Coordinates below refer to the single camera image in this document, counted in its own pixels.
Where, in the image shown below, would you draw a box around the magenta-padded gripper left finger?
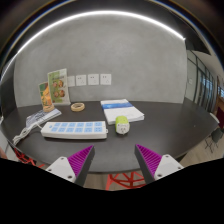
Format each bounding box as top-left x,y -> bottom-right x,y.
45,144 -> 96,188

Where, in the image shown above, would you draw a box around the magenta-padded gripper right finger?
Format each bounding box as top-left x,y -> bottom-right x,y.
134,143 -> 184,185

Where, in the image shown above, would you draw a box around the green and white charger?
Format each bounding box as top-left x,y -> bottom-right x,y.
114,115 -> 130,136

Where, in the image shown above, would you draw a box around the white power strip blue sockets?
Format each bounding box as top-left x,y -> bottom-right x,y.
40,120 -> 109,140

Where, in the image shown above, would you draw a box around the grey printed brochure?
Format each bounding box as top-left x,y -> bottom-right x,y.
25,108 -> 63,128

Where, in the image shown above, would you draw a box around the dark chair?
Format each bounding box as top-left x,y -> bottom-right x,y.
204,128 -> 224,153

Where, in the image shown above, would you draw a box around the white and blue book stack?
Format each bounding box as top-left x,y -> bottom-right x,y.
100,98 -> 146,126

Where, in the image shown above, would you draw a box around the beige tape roll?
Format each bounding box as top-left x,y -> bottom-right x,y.
70,102 -> 86,112

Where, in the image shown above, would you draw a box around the round white table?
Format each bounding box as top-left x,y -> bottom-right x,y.
209,112 -> 223,125

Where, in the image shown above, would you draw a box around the small orange menu sign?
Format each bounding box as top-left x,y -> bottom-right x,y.
38,81 -> 55,113

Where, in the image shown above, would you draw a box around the large green menu sign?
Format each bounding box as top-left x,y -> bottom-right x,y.
47,68 -> 72,106

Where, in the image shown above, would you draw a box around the black-framed glass partition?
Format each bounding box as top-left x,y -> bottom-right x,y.
184,49 -> 221,113

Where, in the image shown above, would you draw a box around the curved ceiling light strip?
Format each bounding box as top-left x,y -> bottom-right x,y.
0,9 -> 186,84

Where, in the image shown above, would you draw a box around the red wire stool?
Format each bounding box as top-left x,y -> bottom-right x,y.
105,171 -> 148,191
13,148 -> 46,169

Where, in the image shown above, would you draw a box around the white power strip cable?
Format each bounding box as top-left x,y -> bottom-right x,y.
12,121 -> 46,146

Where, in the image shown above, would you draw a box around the white wall socket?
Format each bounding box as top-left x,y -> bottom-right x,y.
67,75 -> 76,88
75,74 -> 87,87
87,73 -> 100,86
99,73 -> 113,86

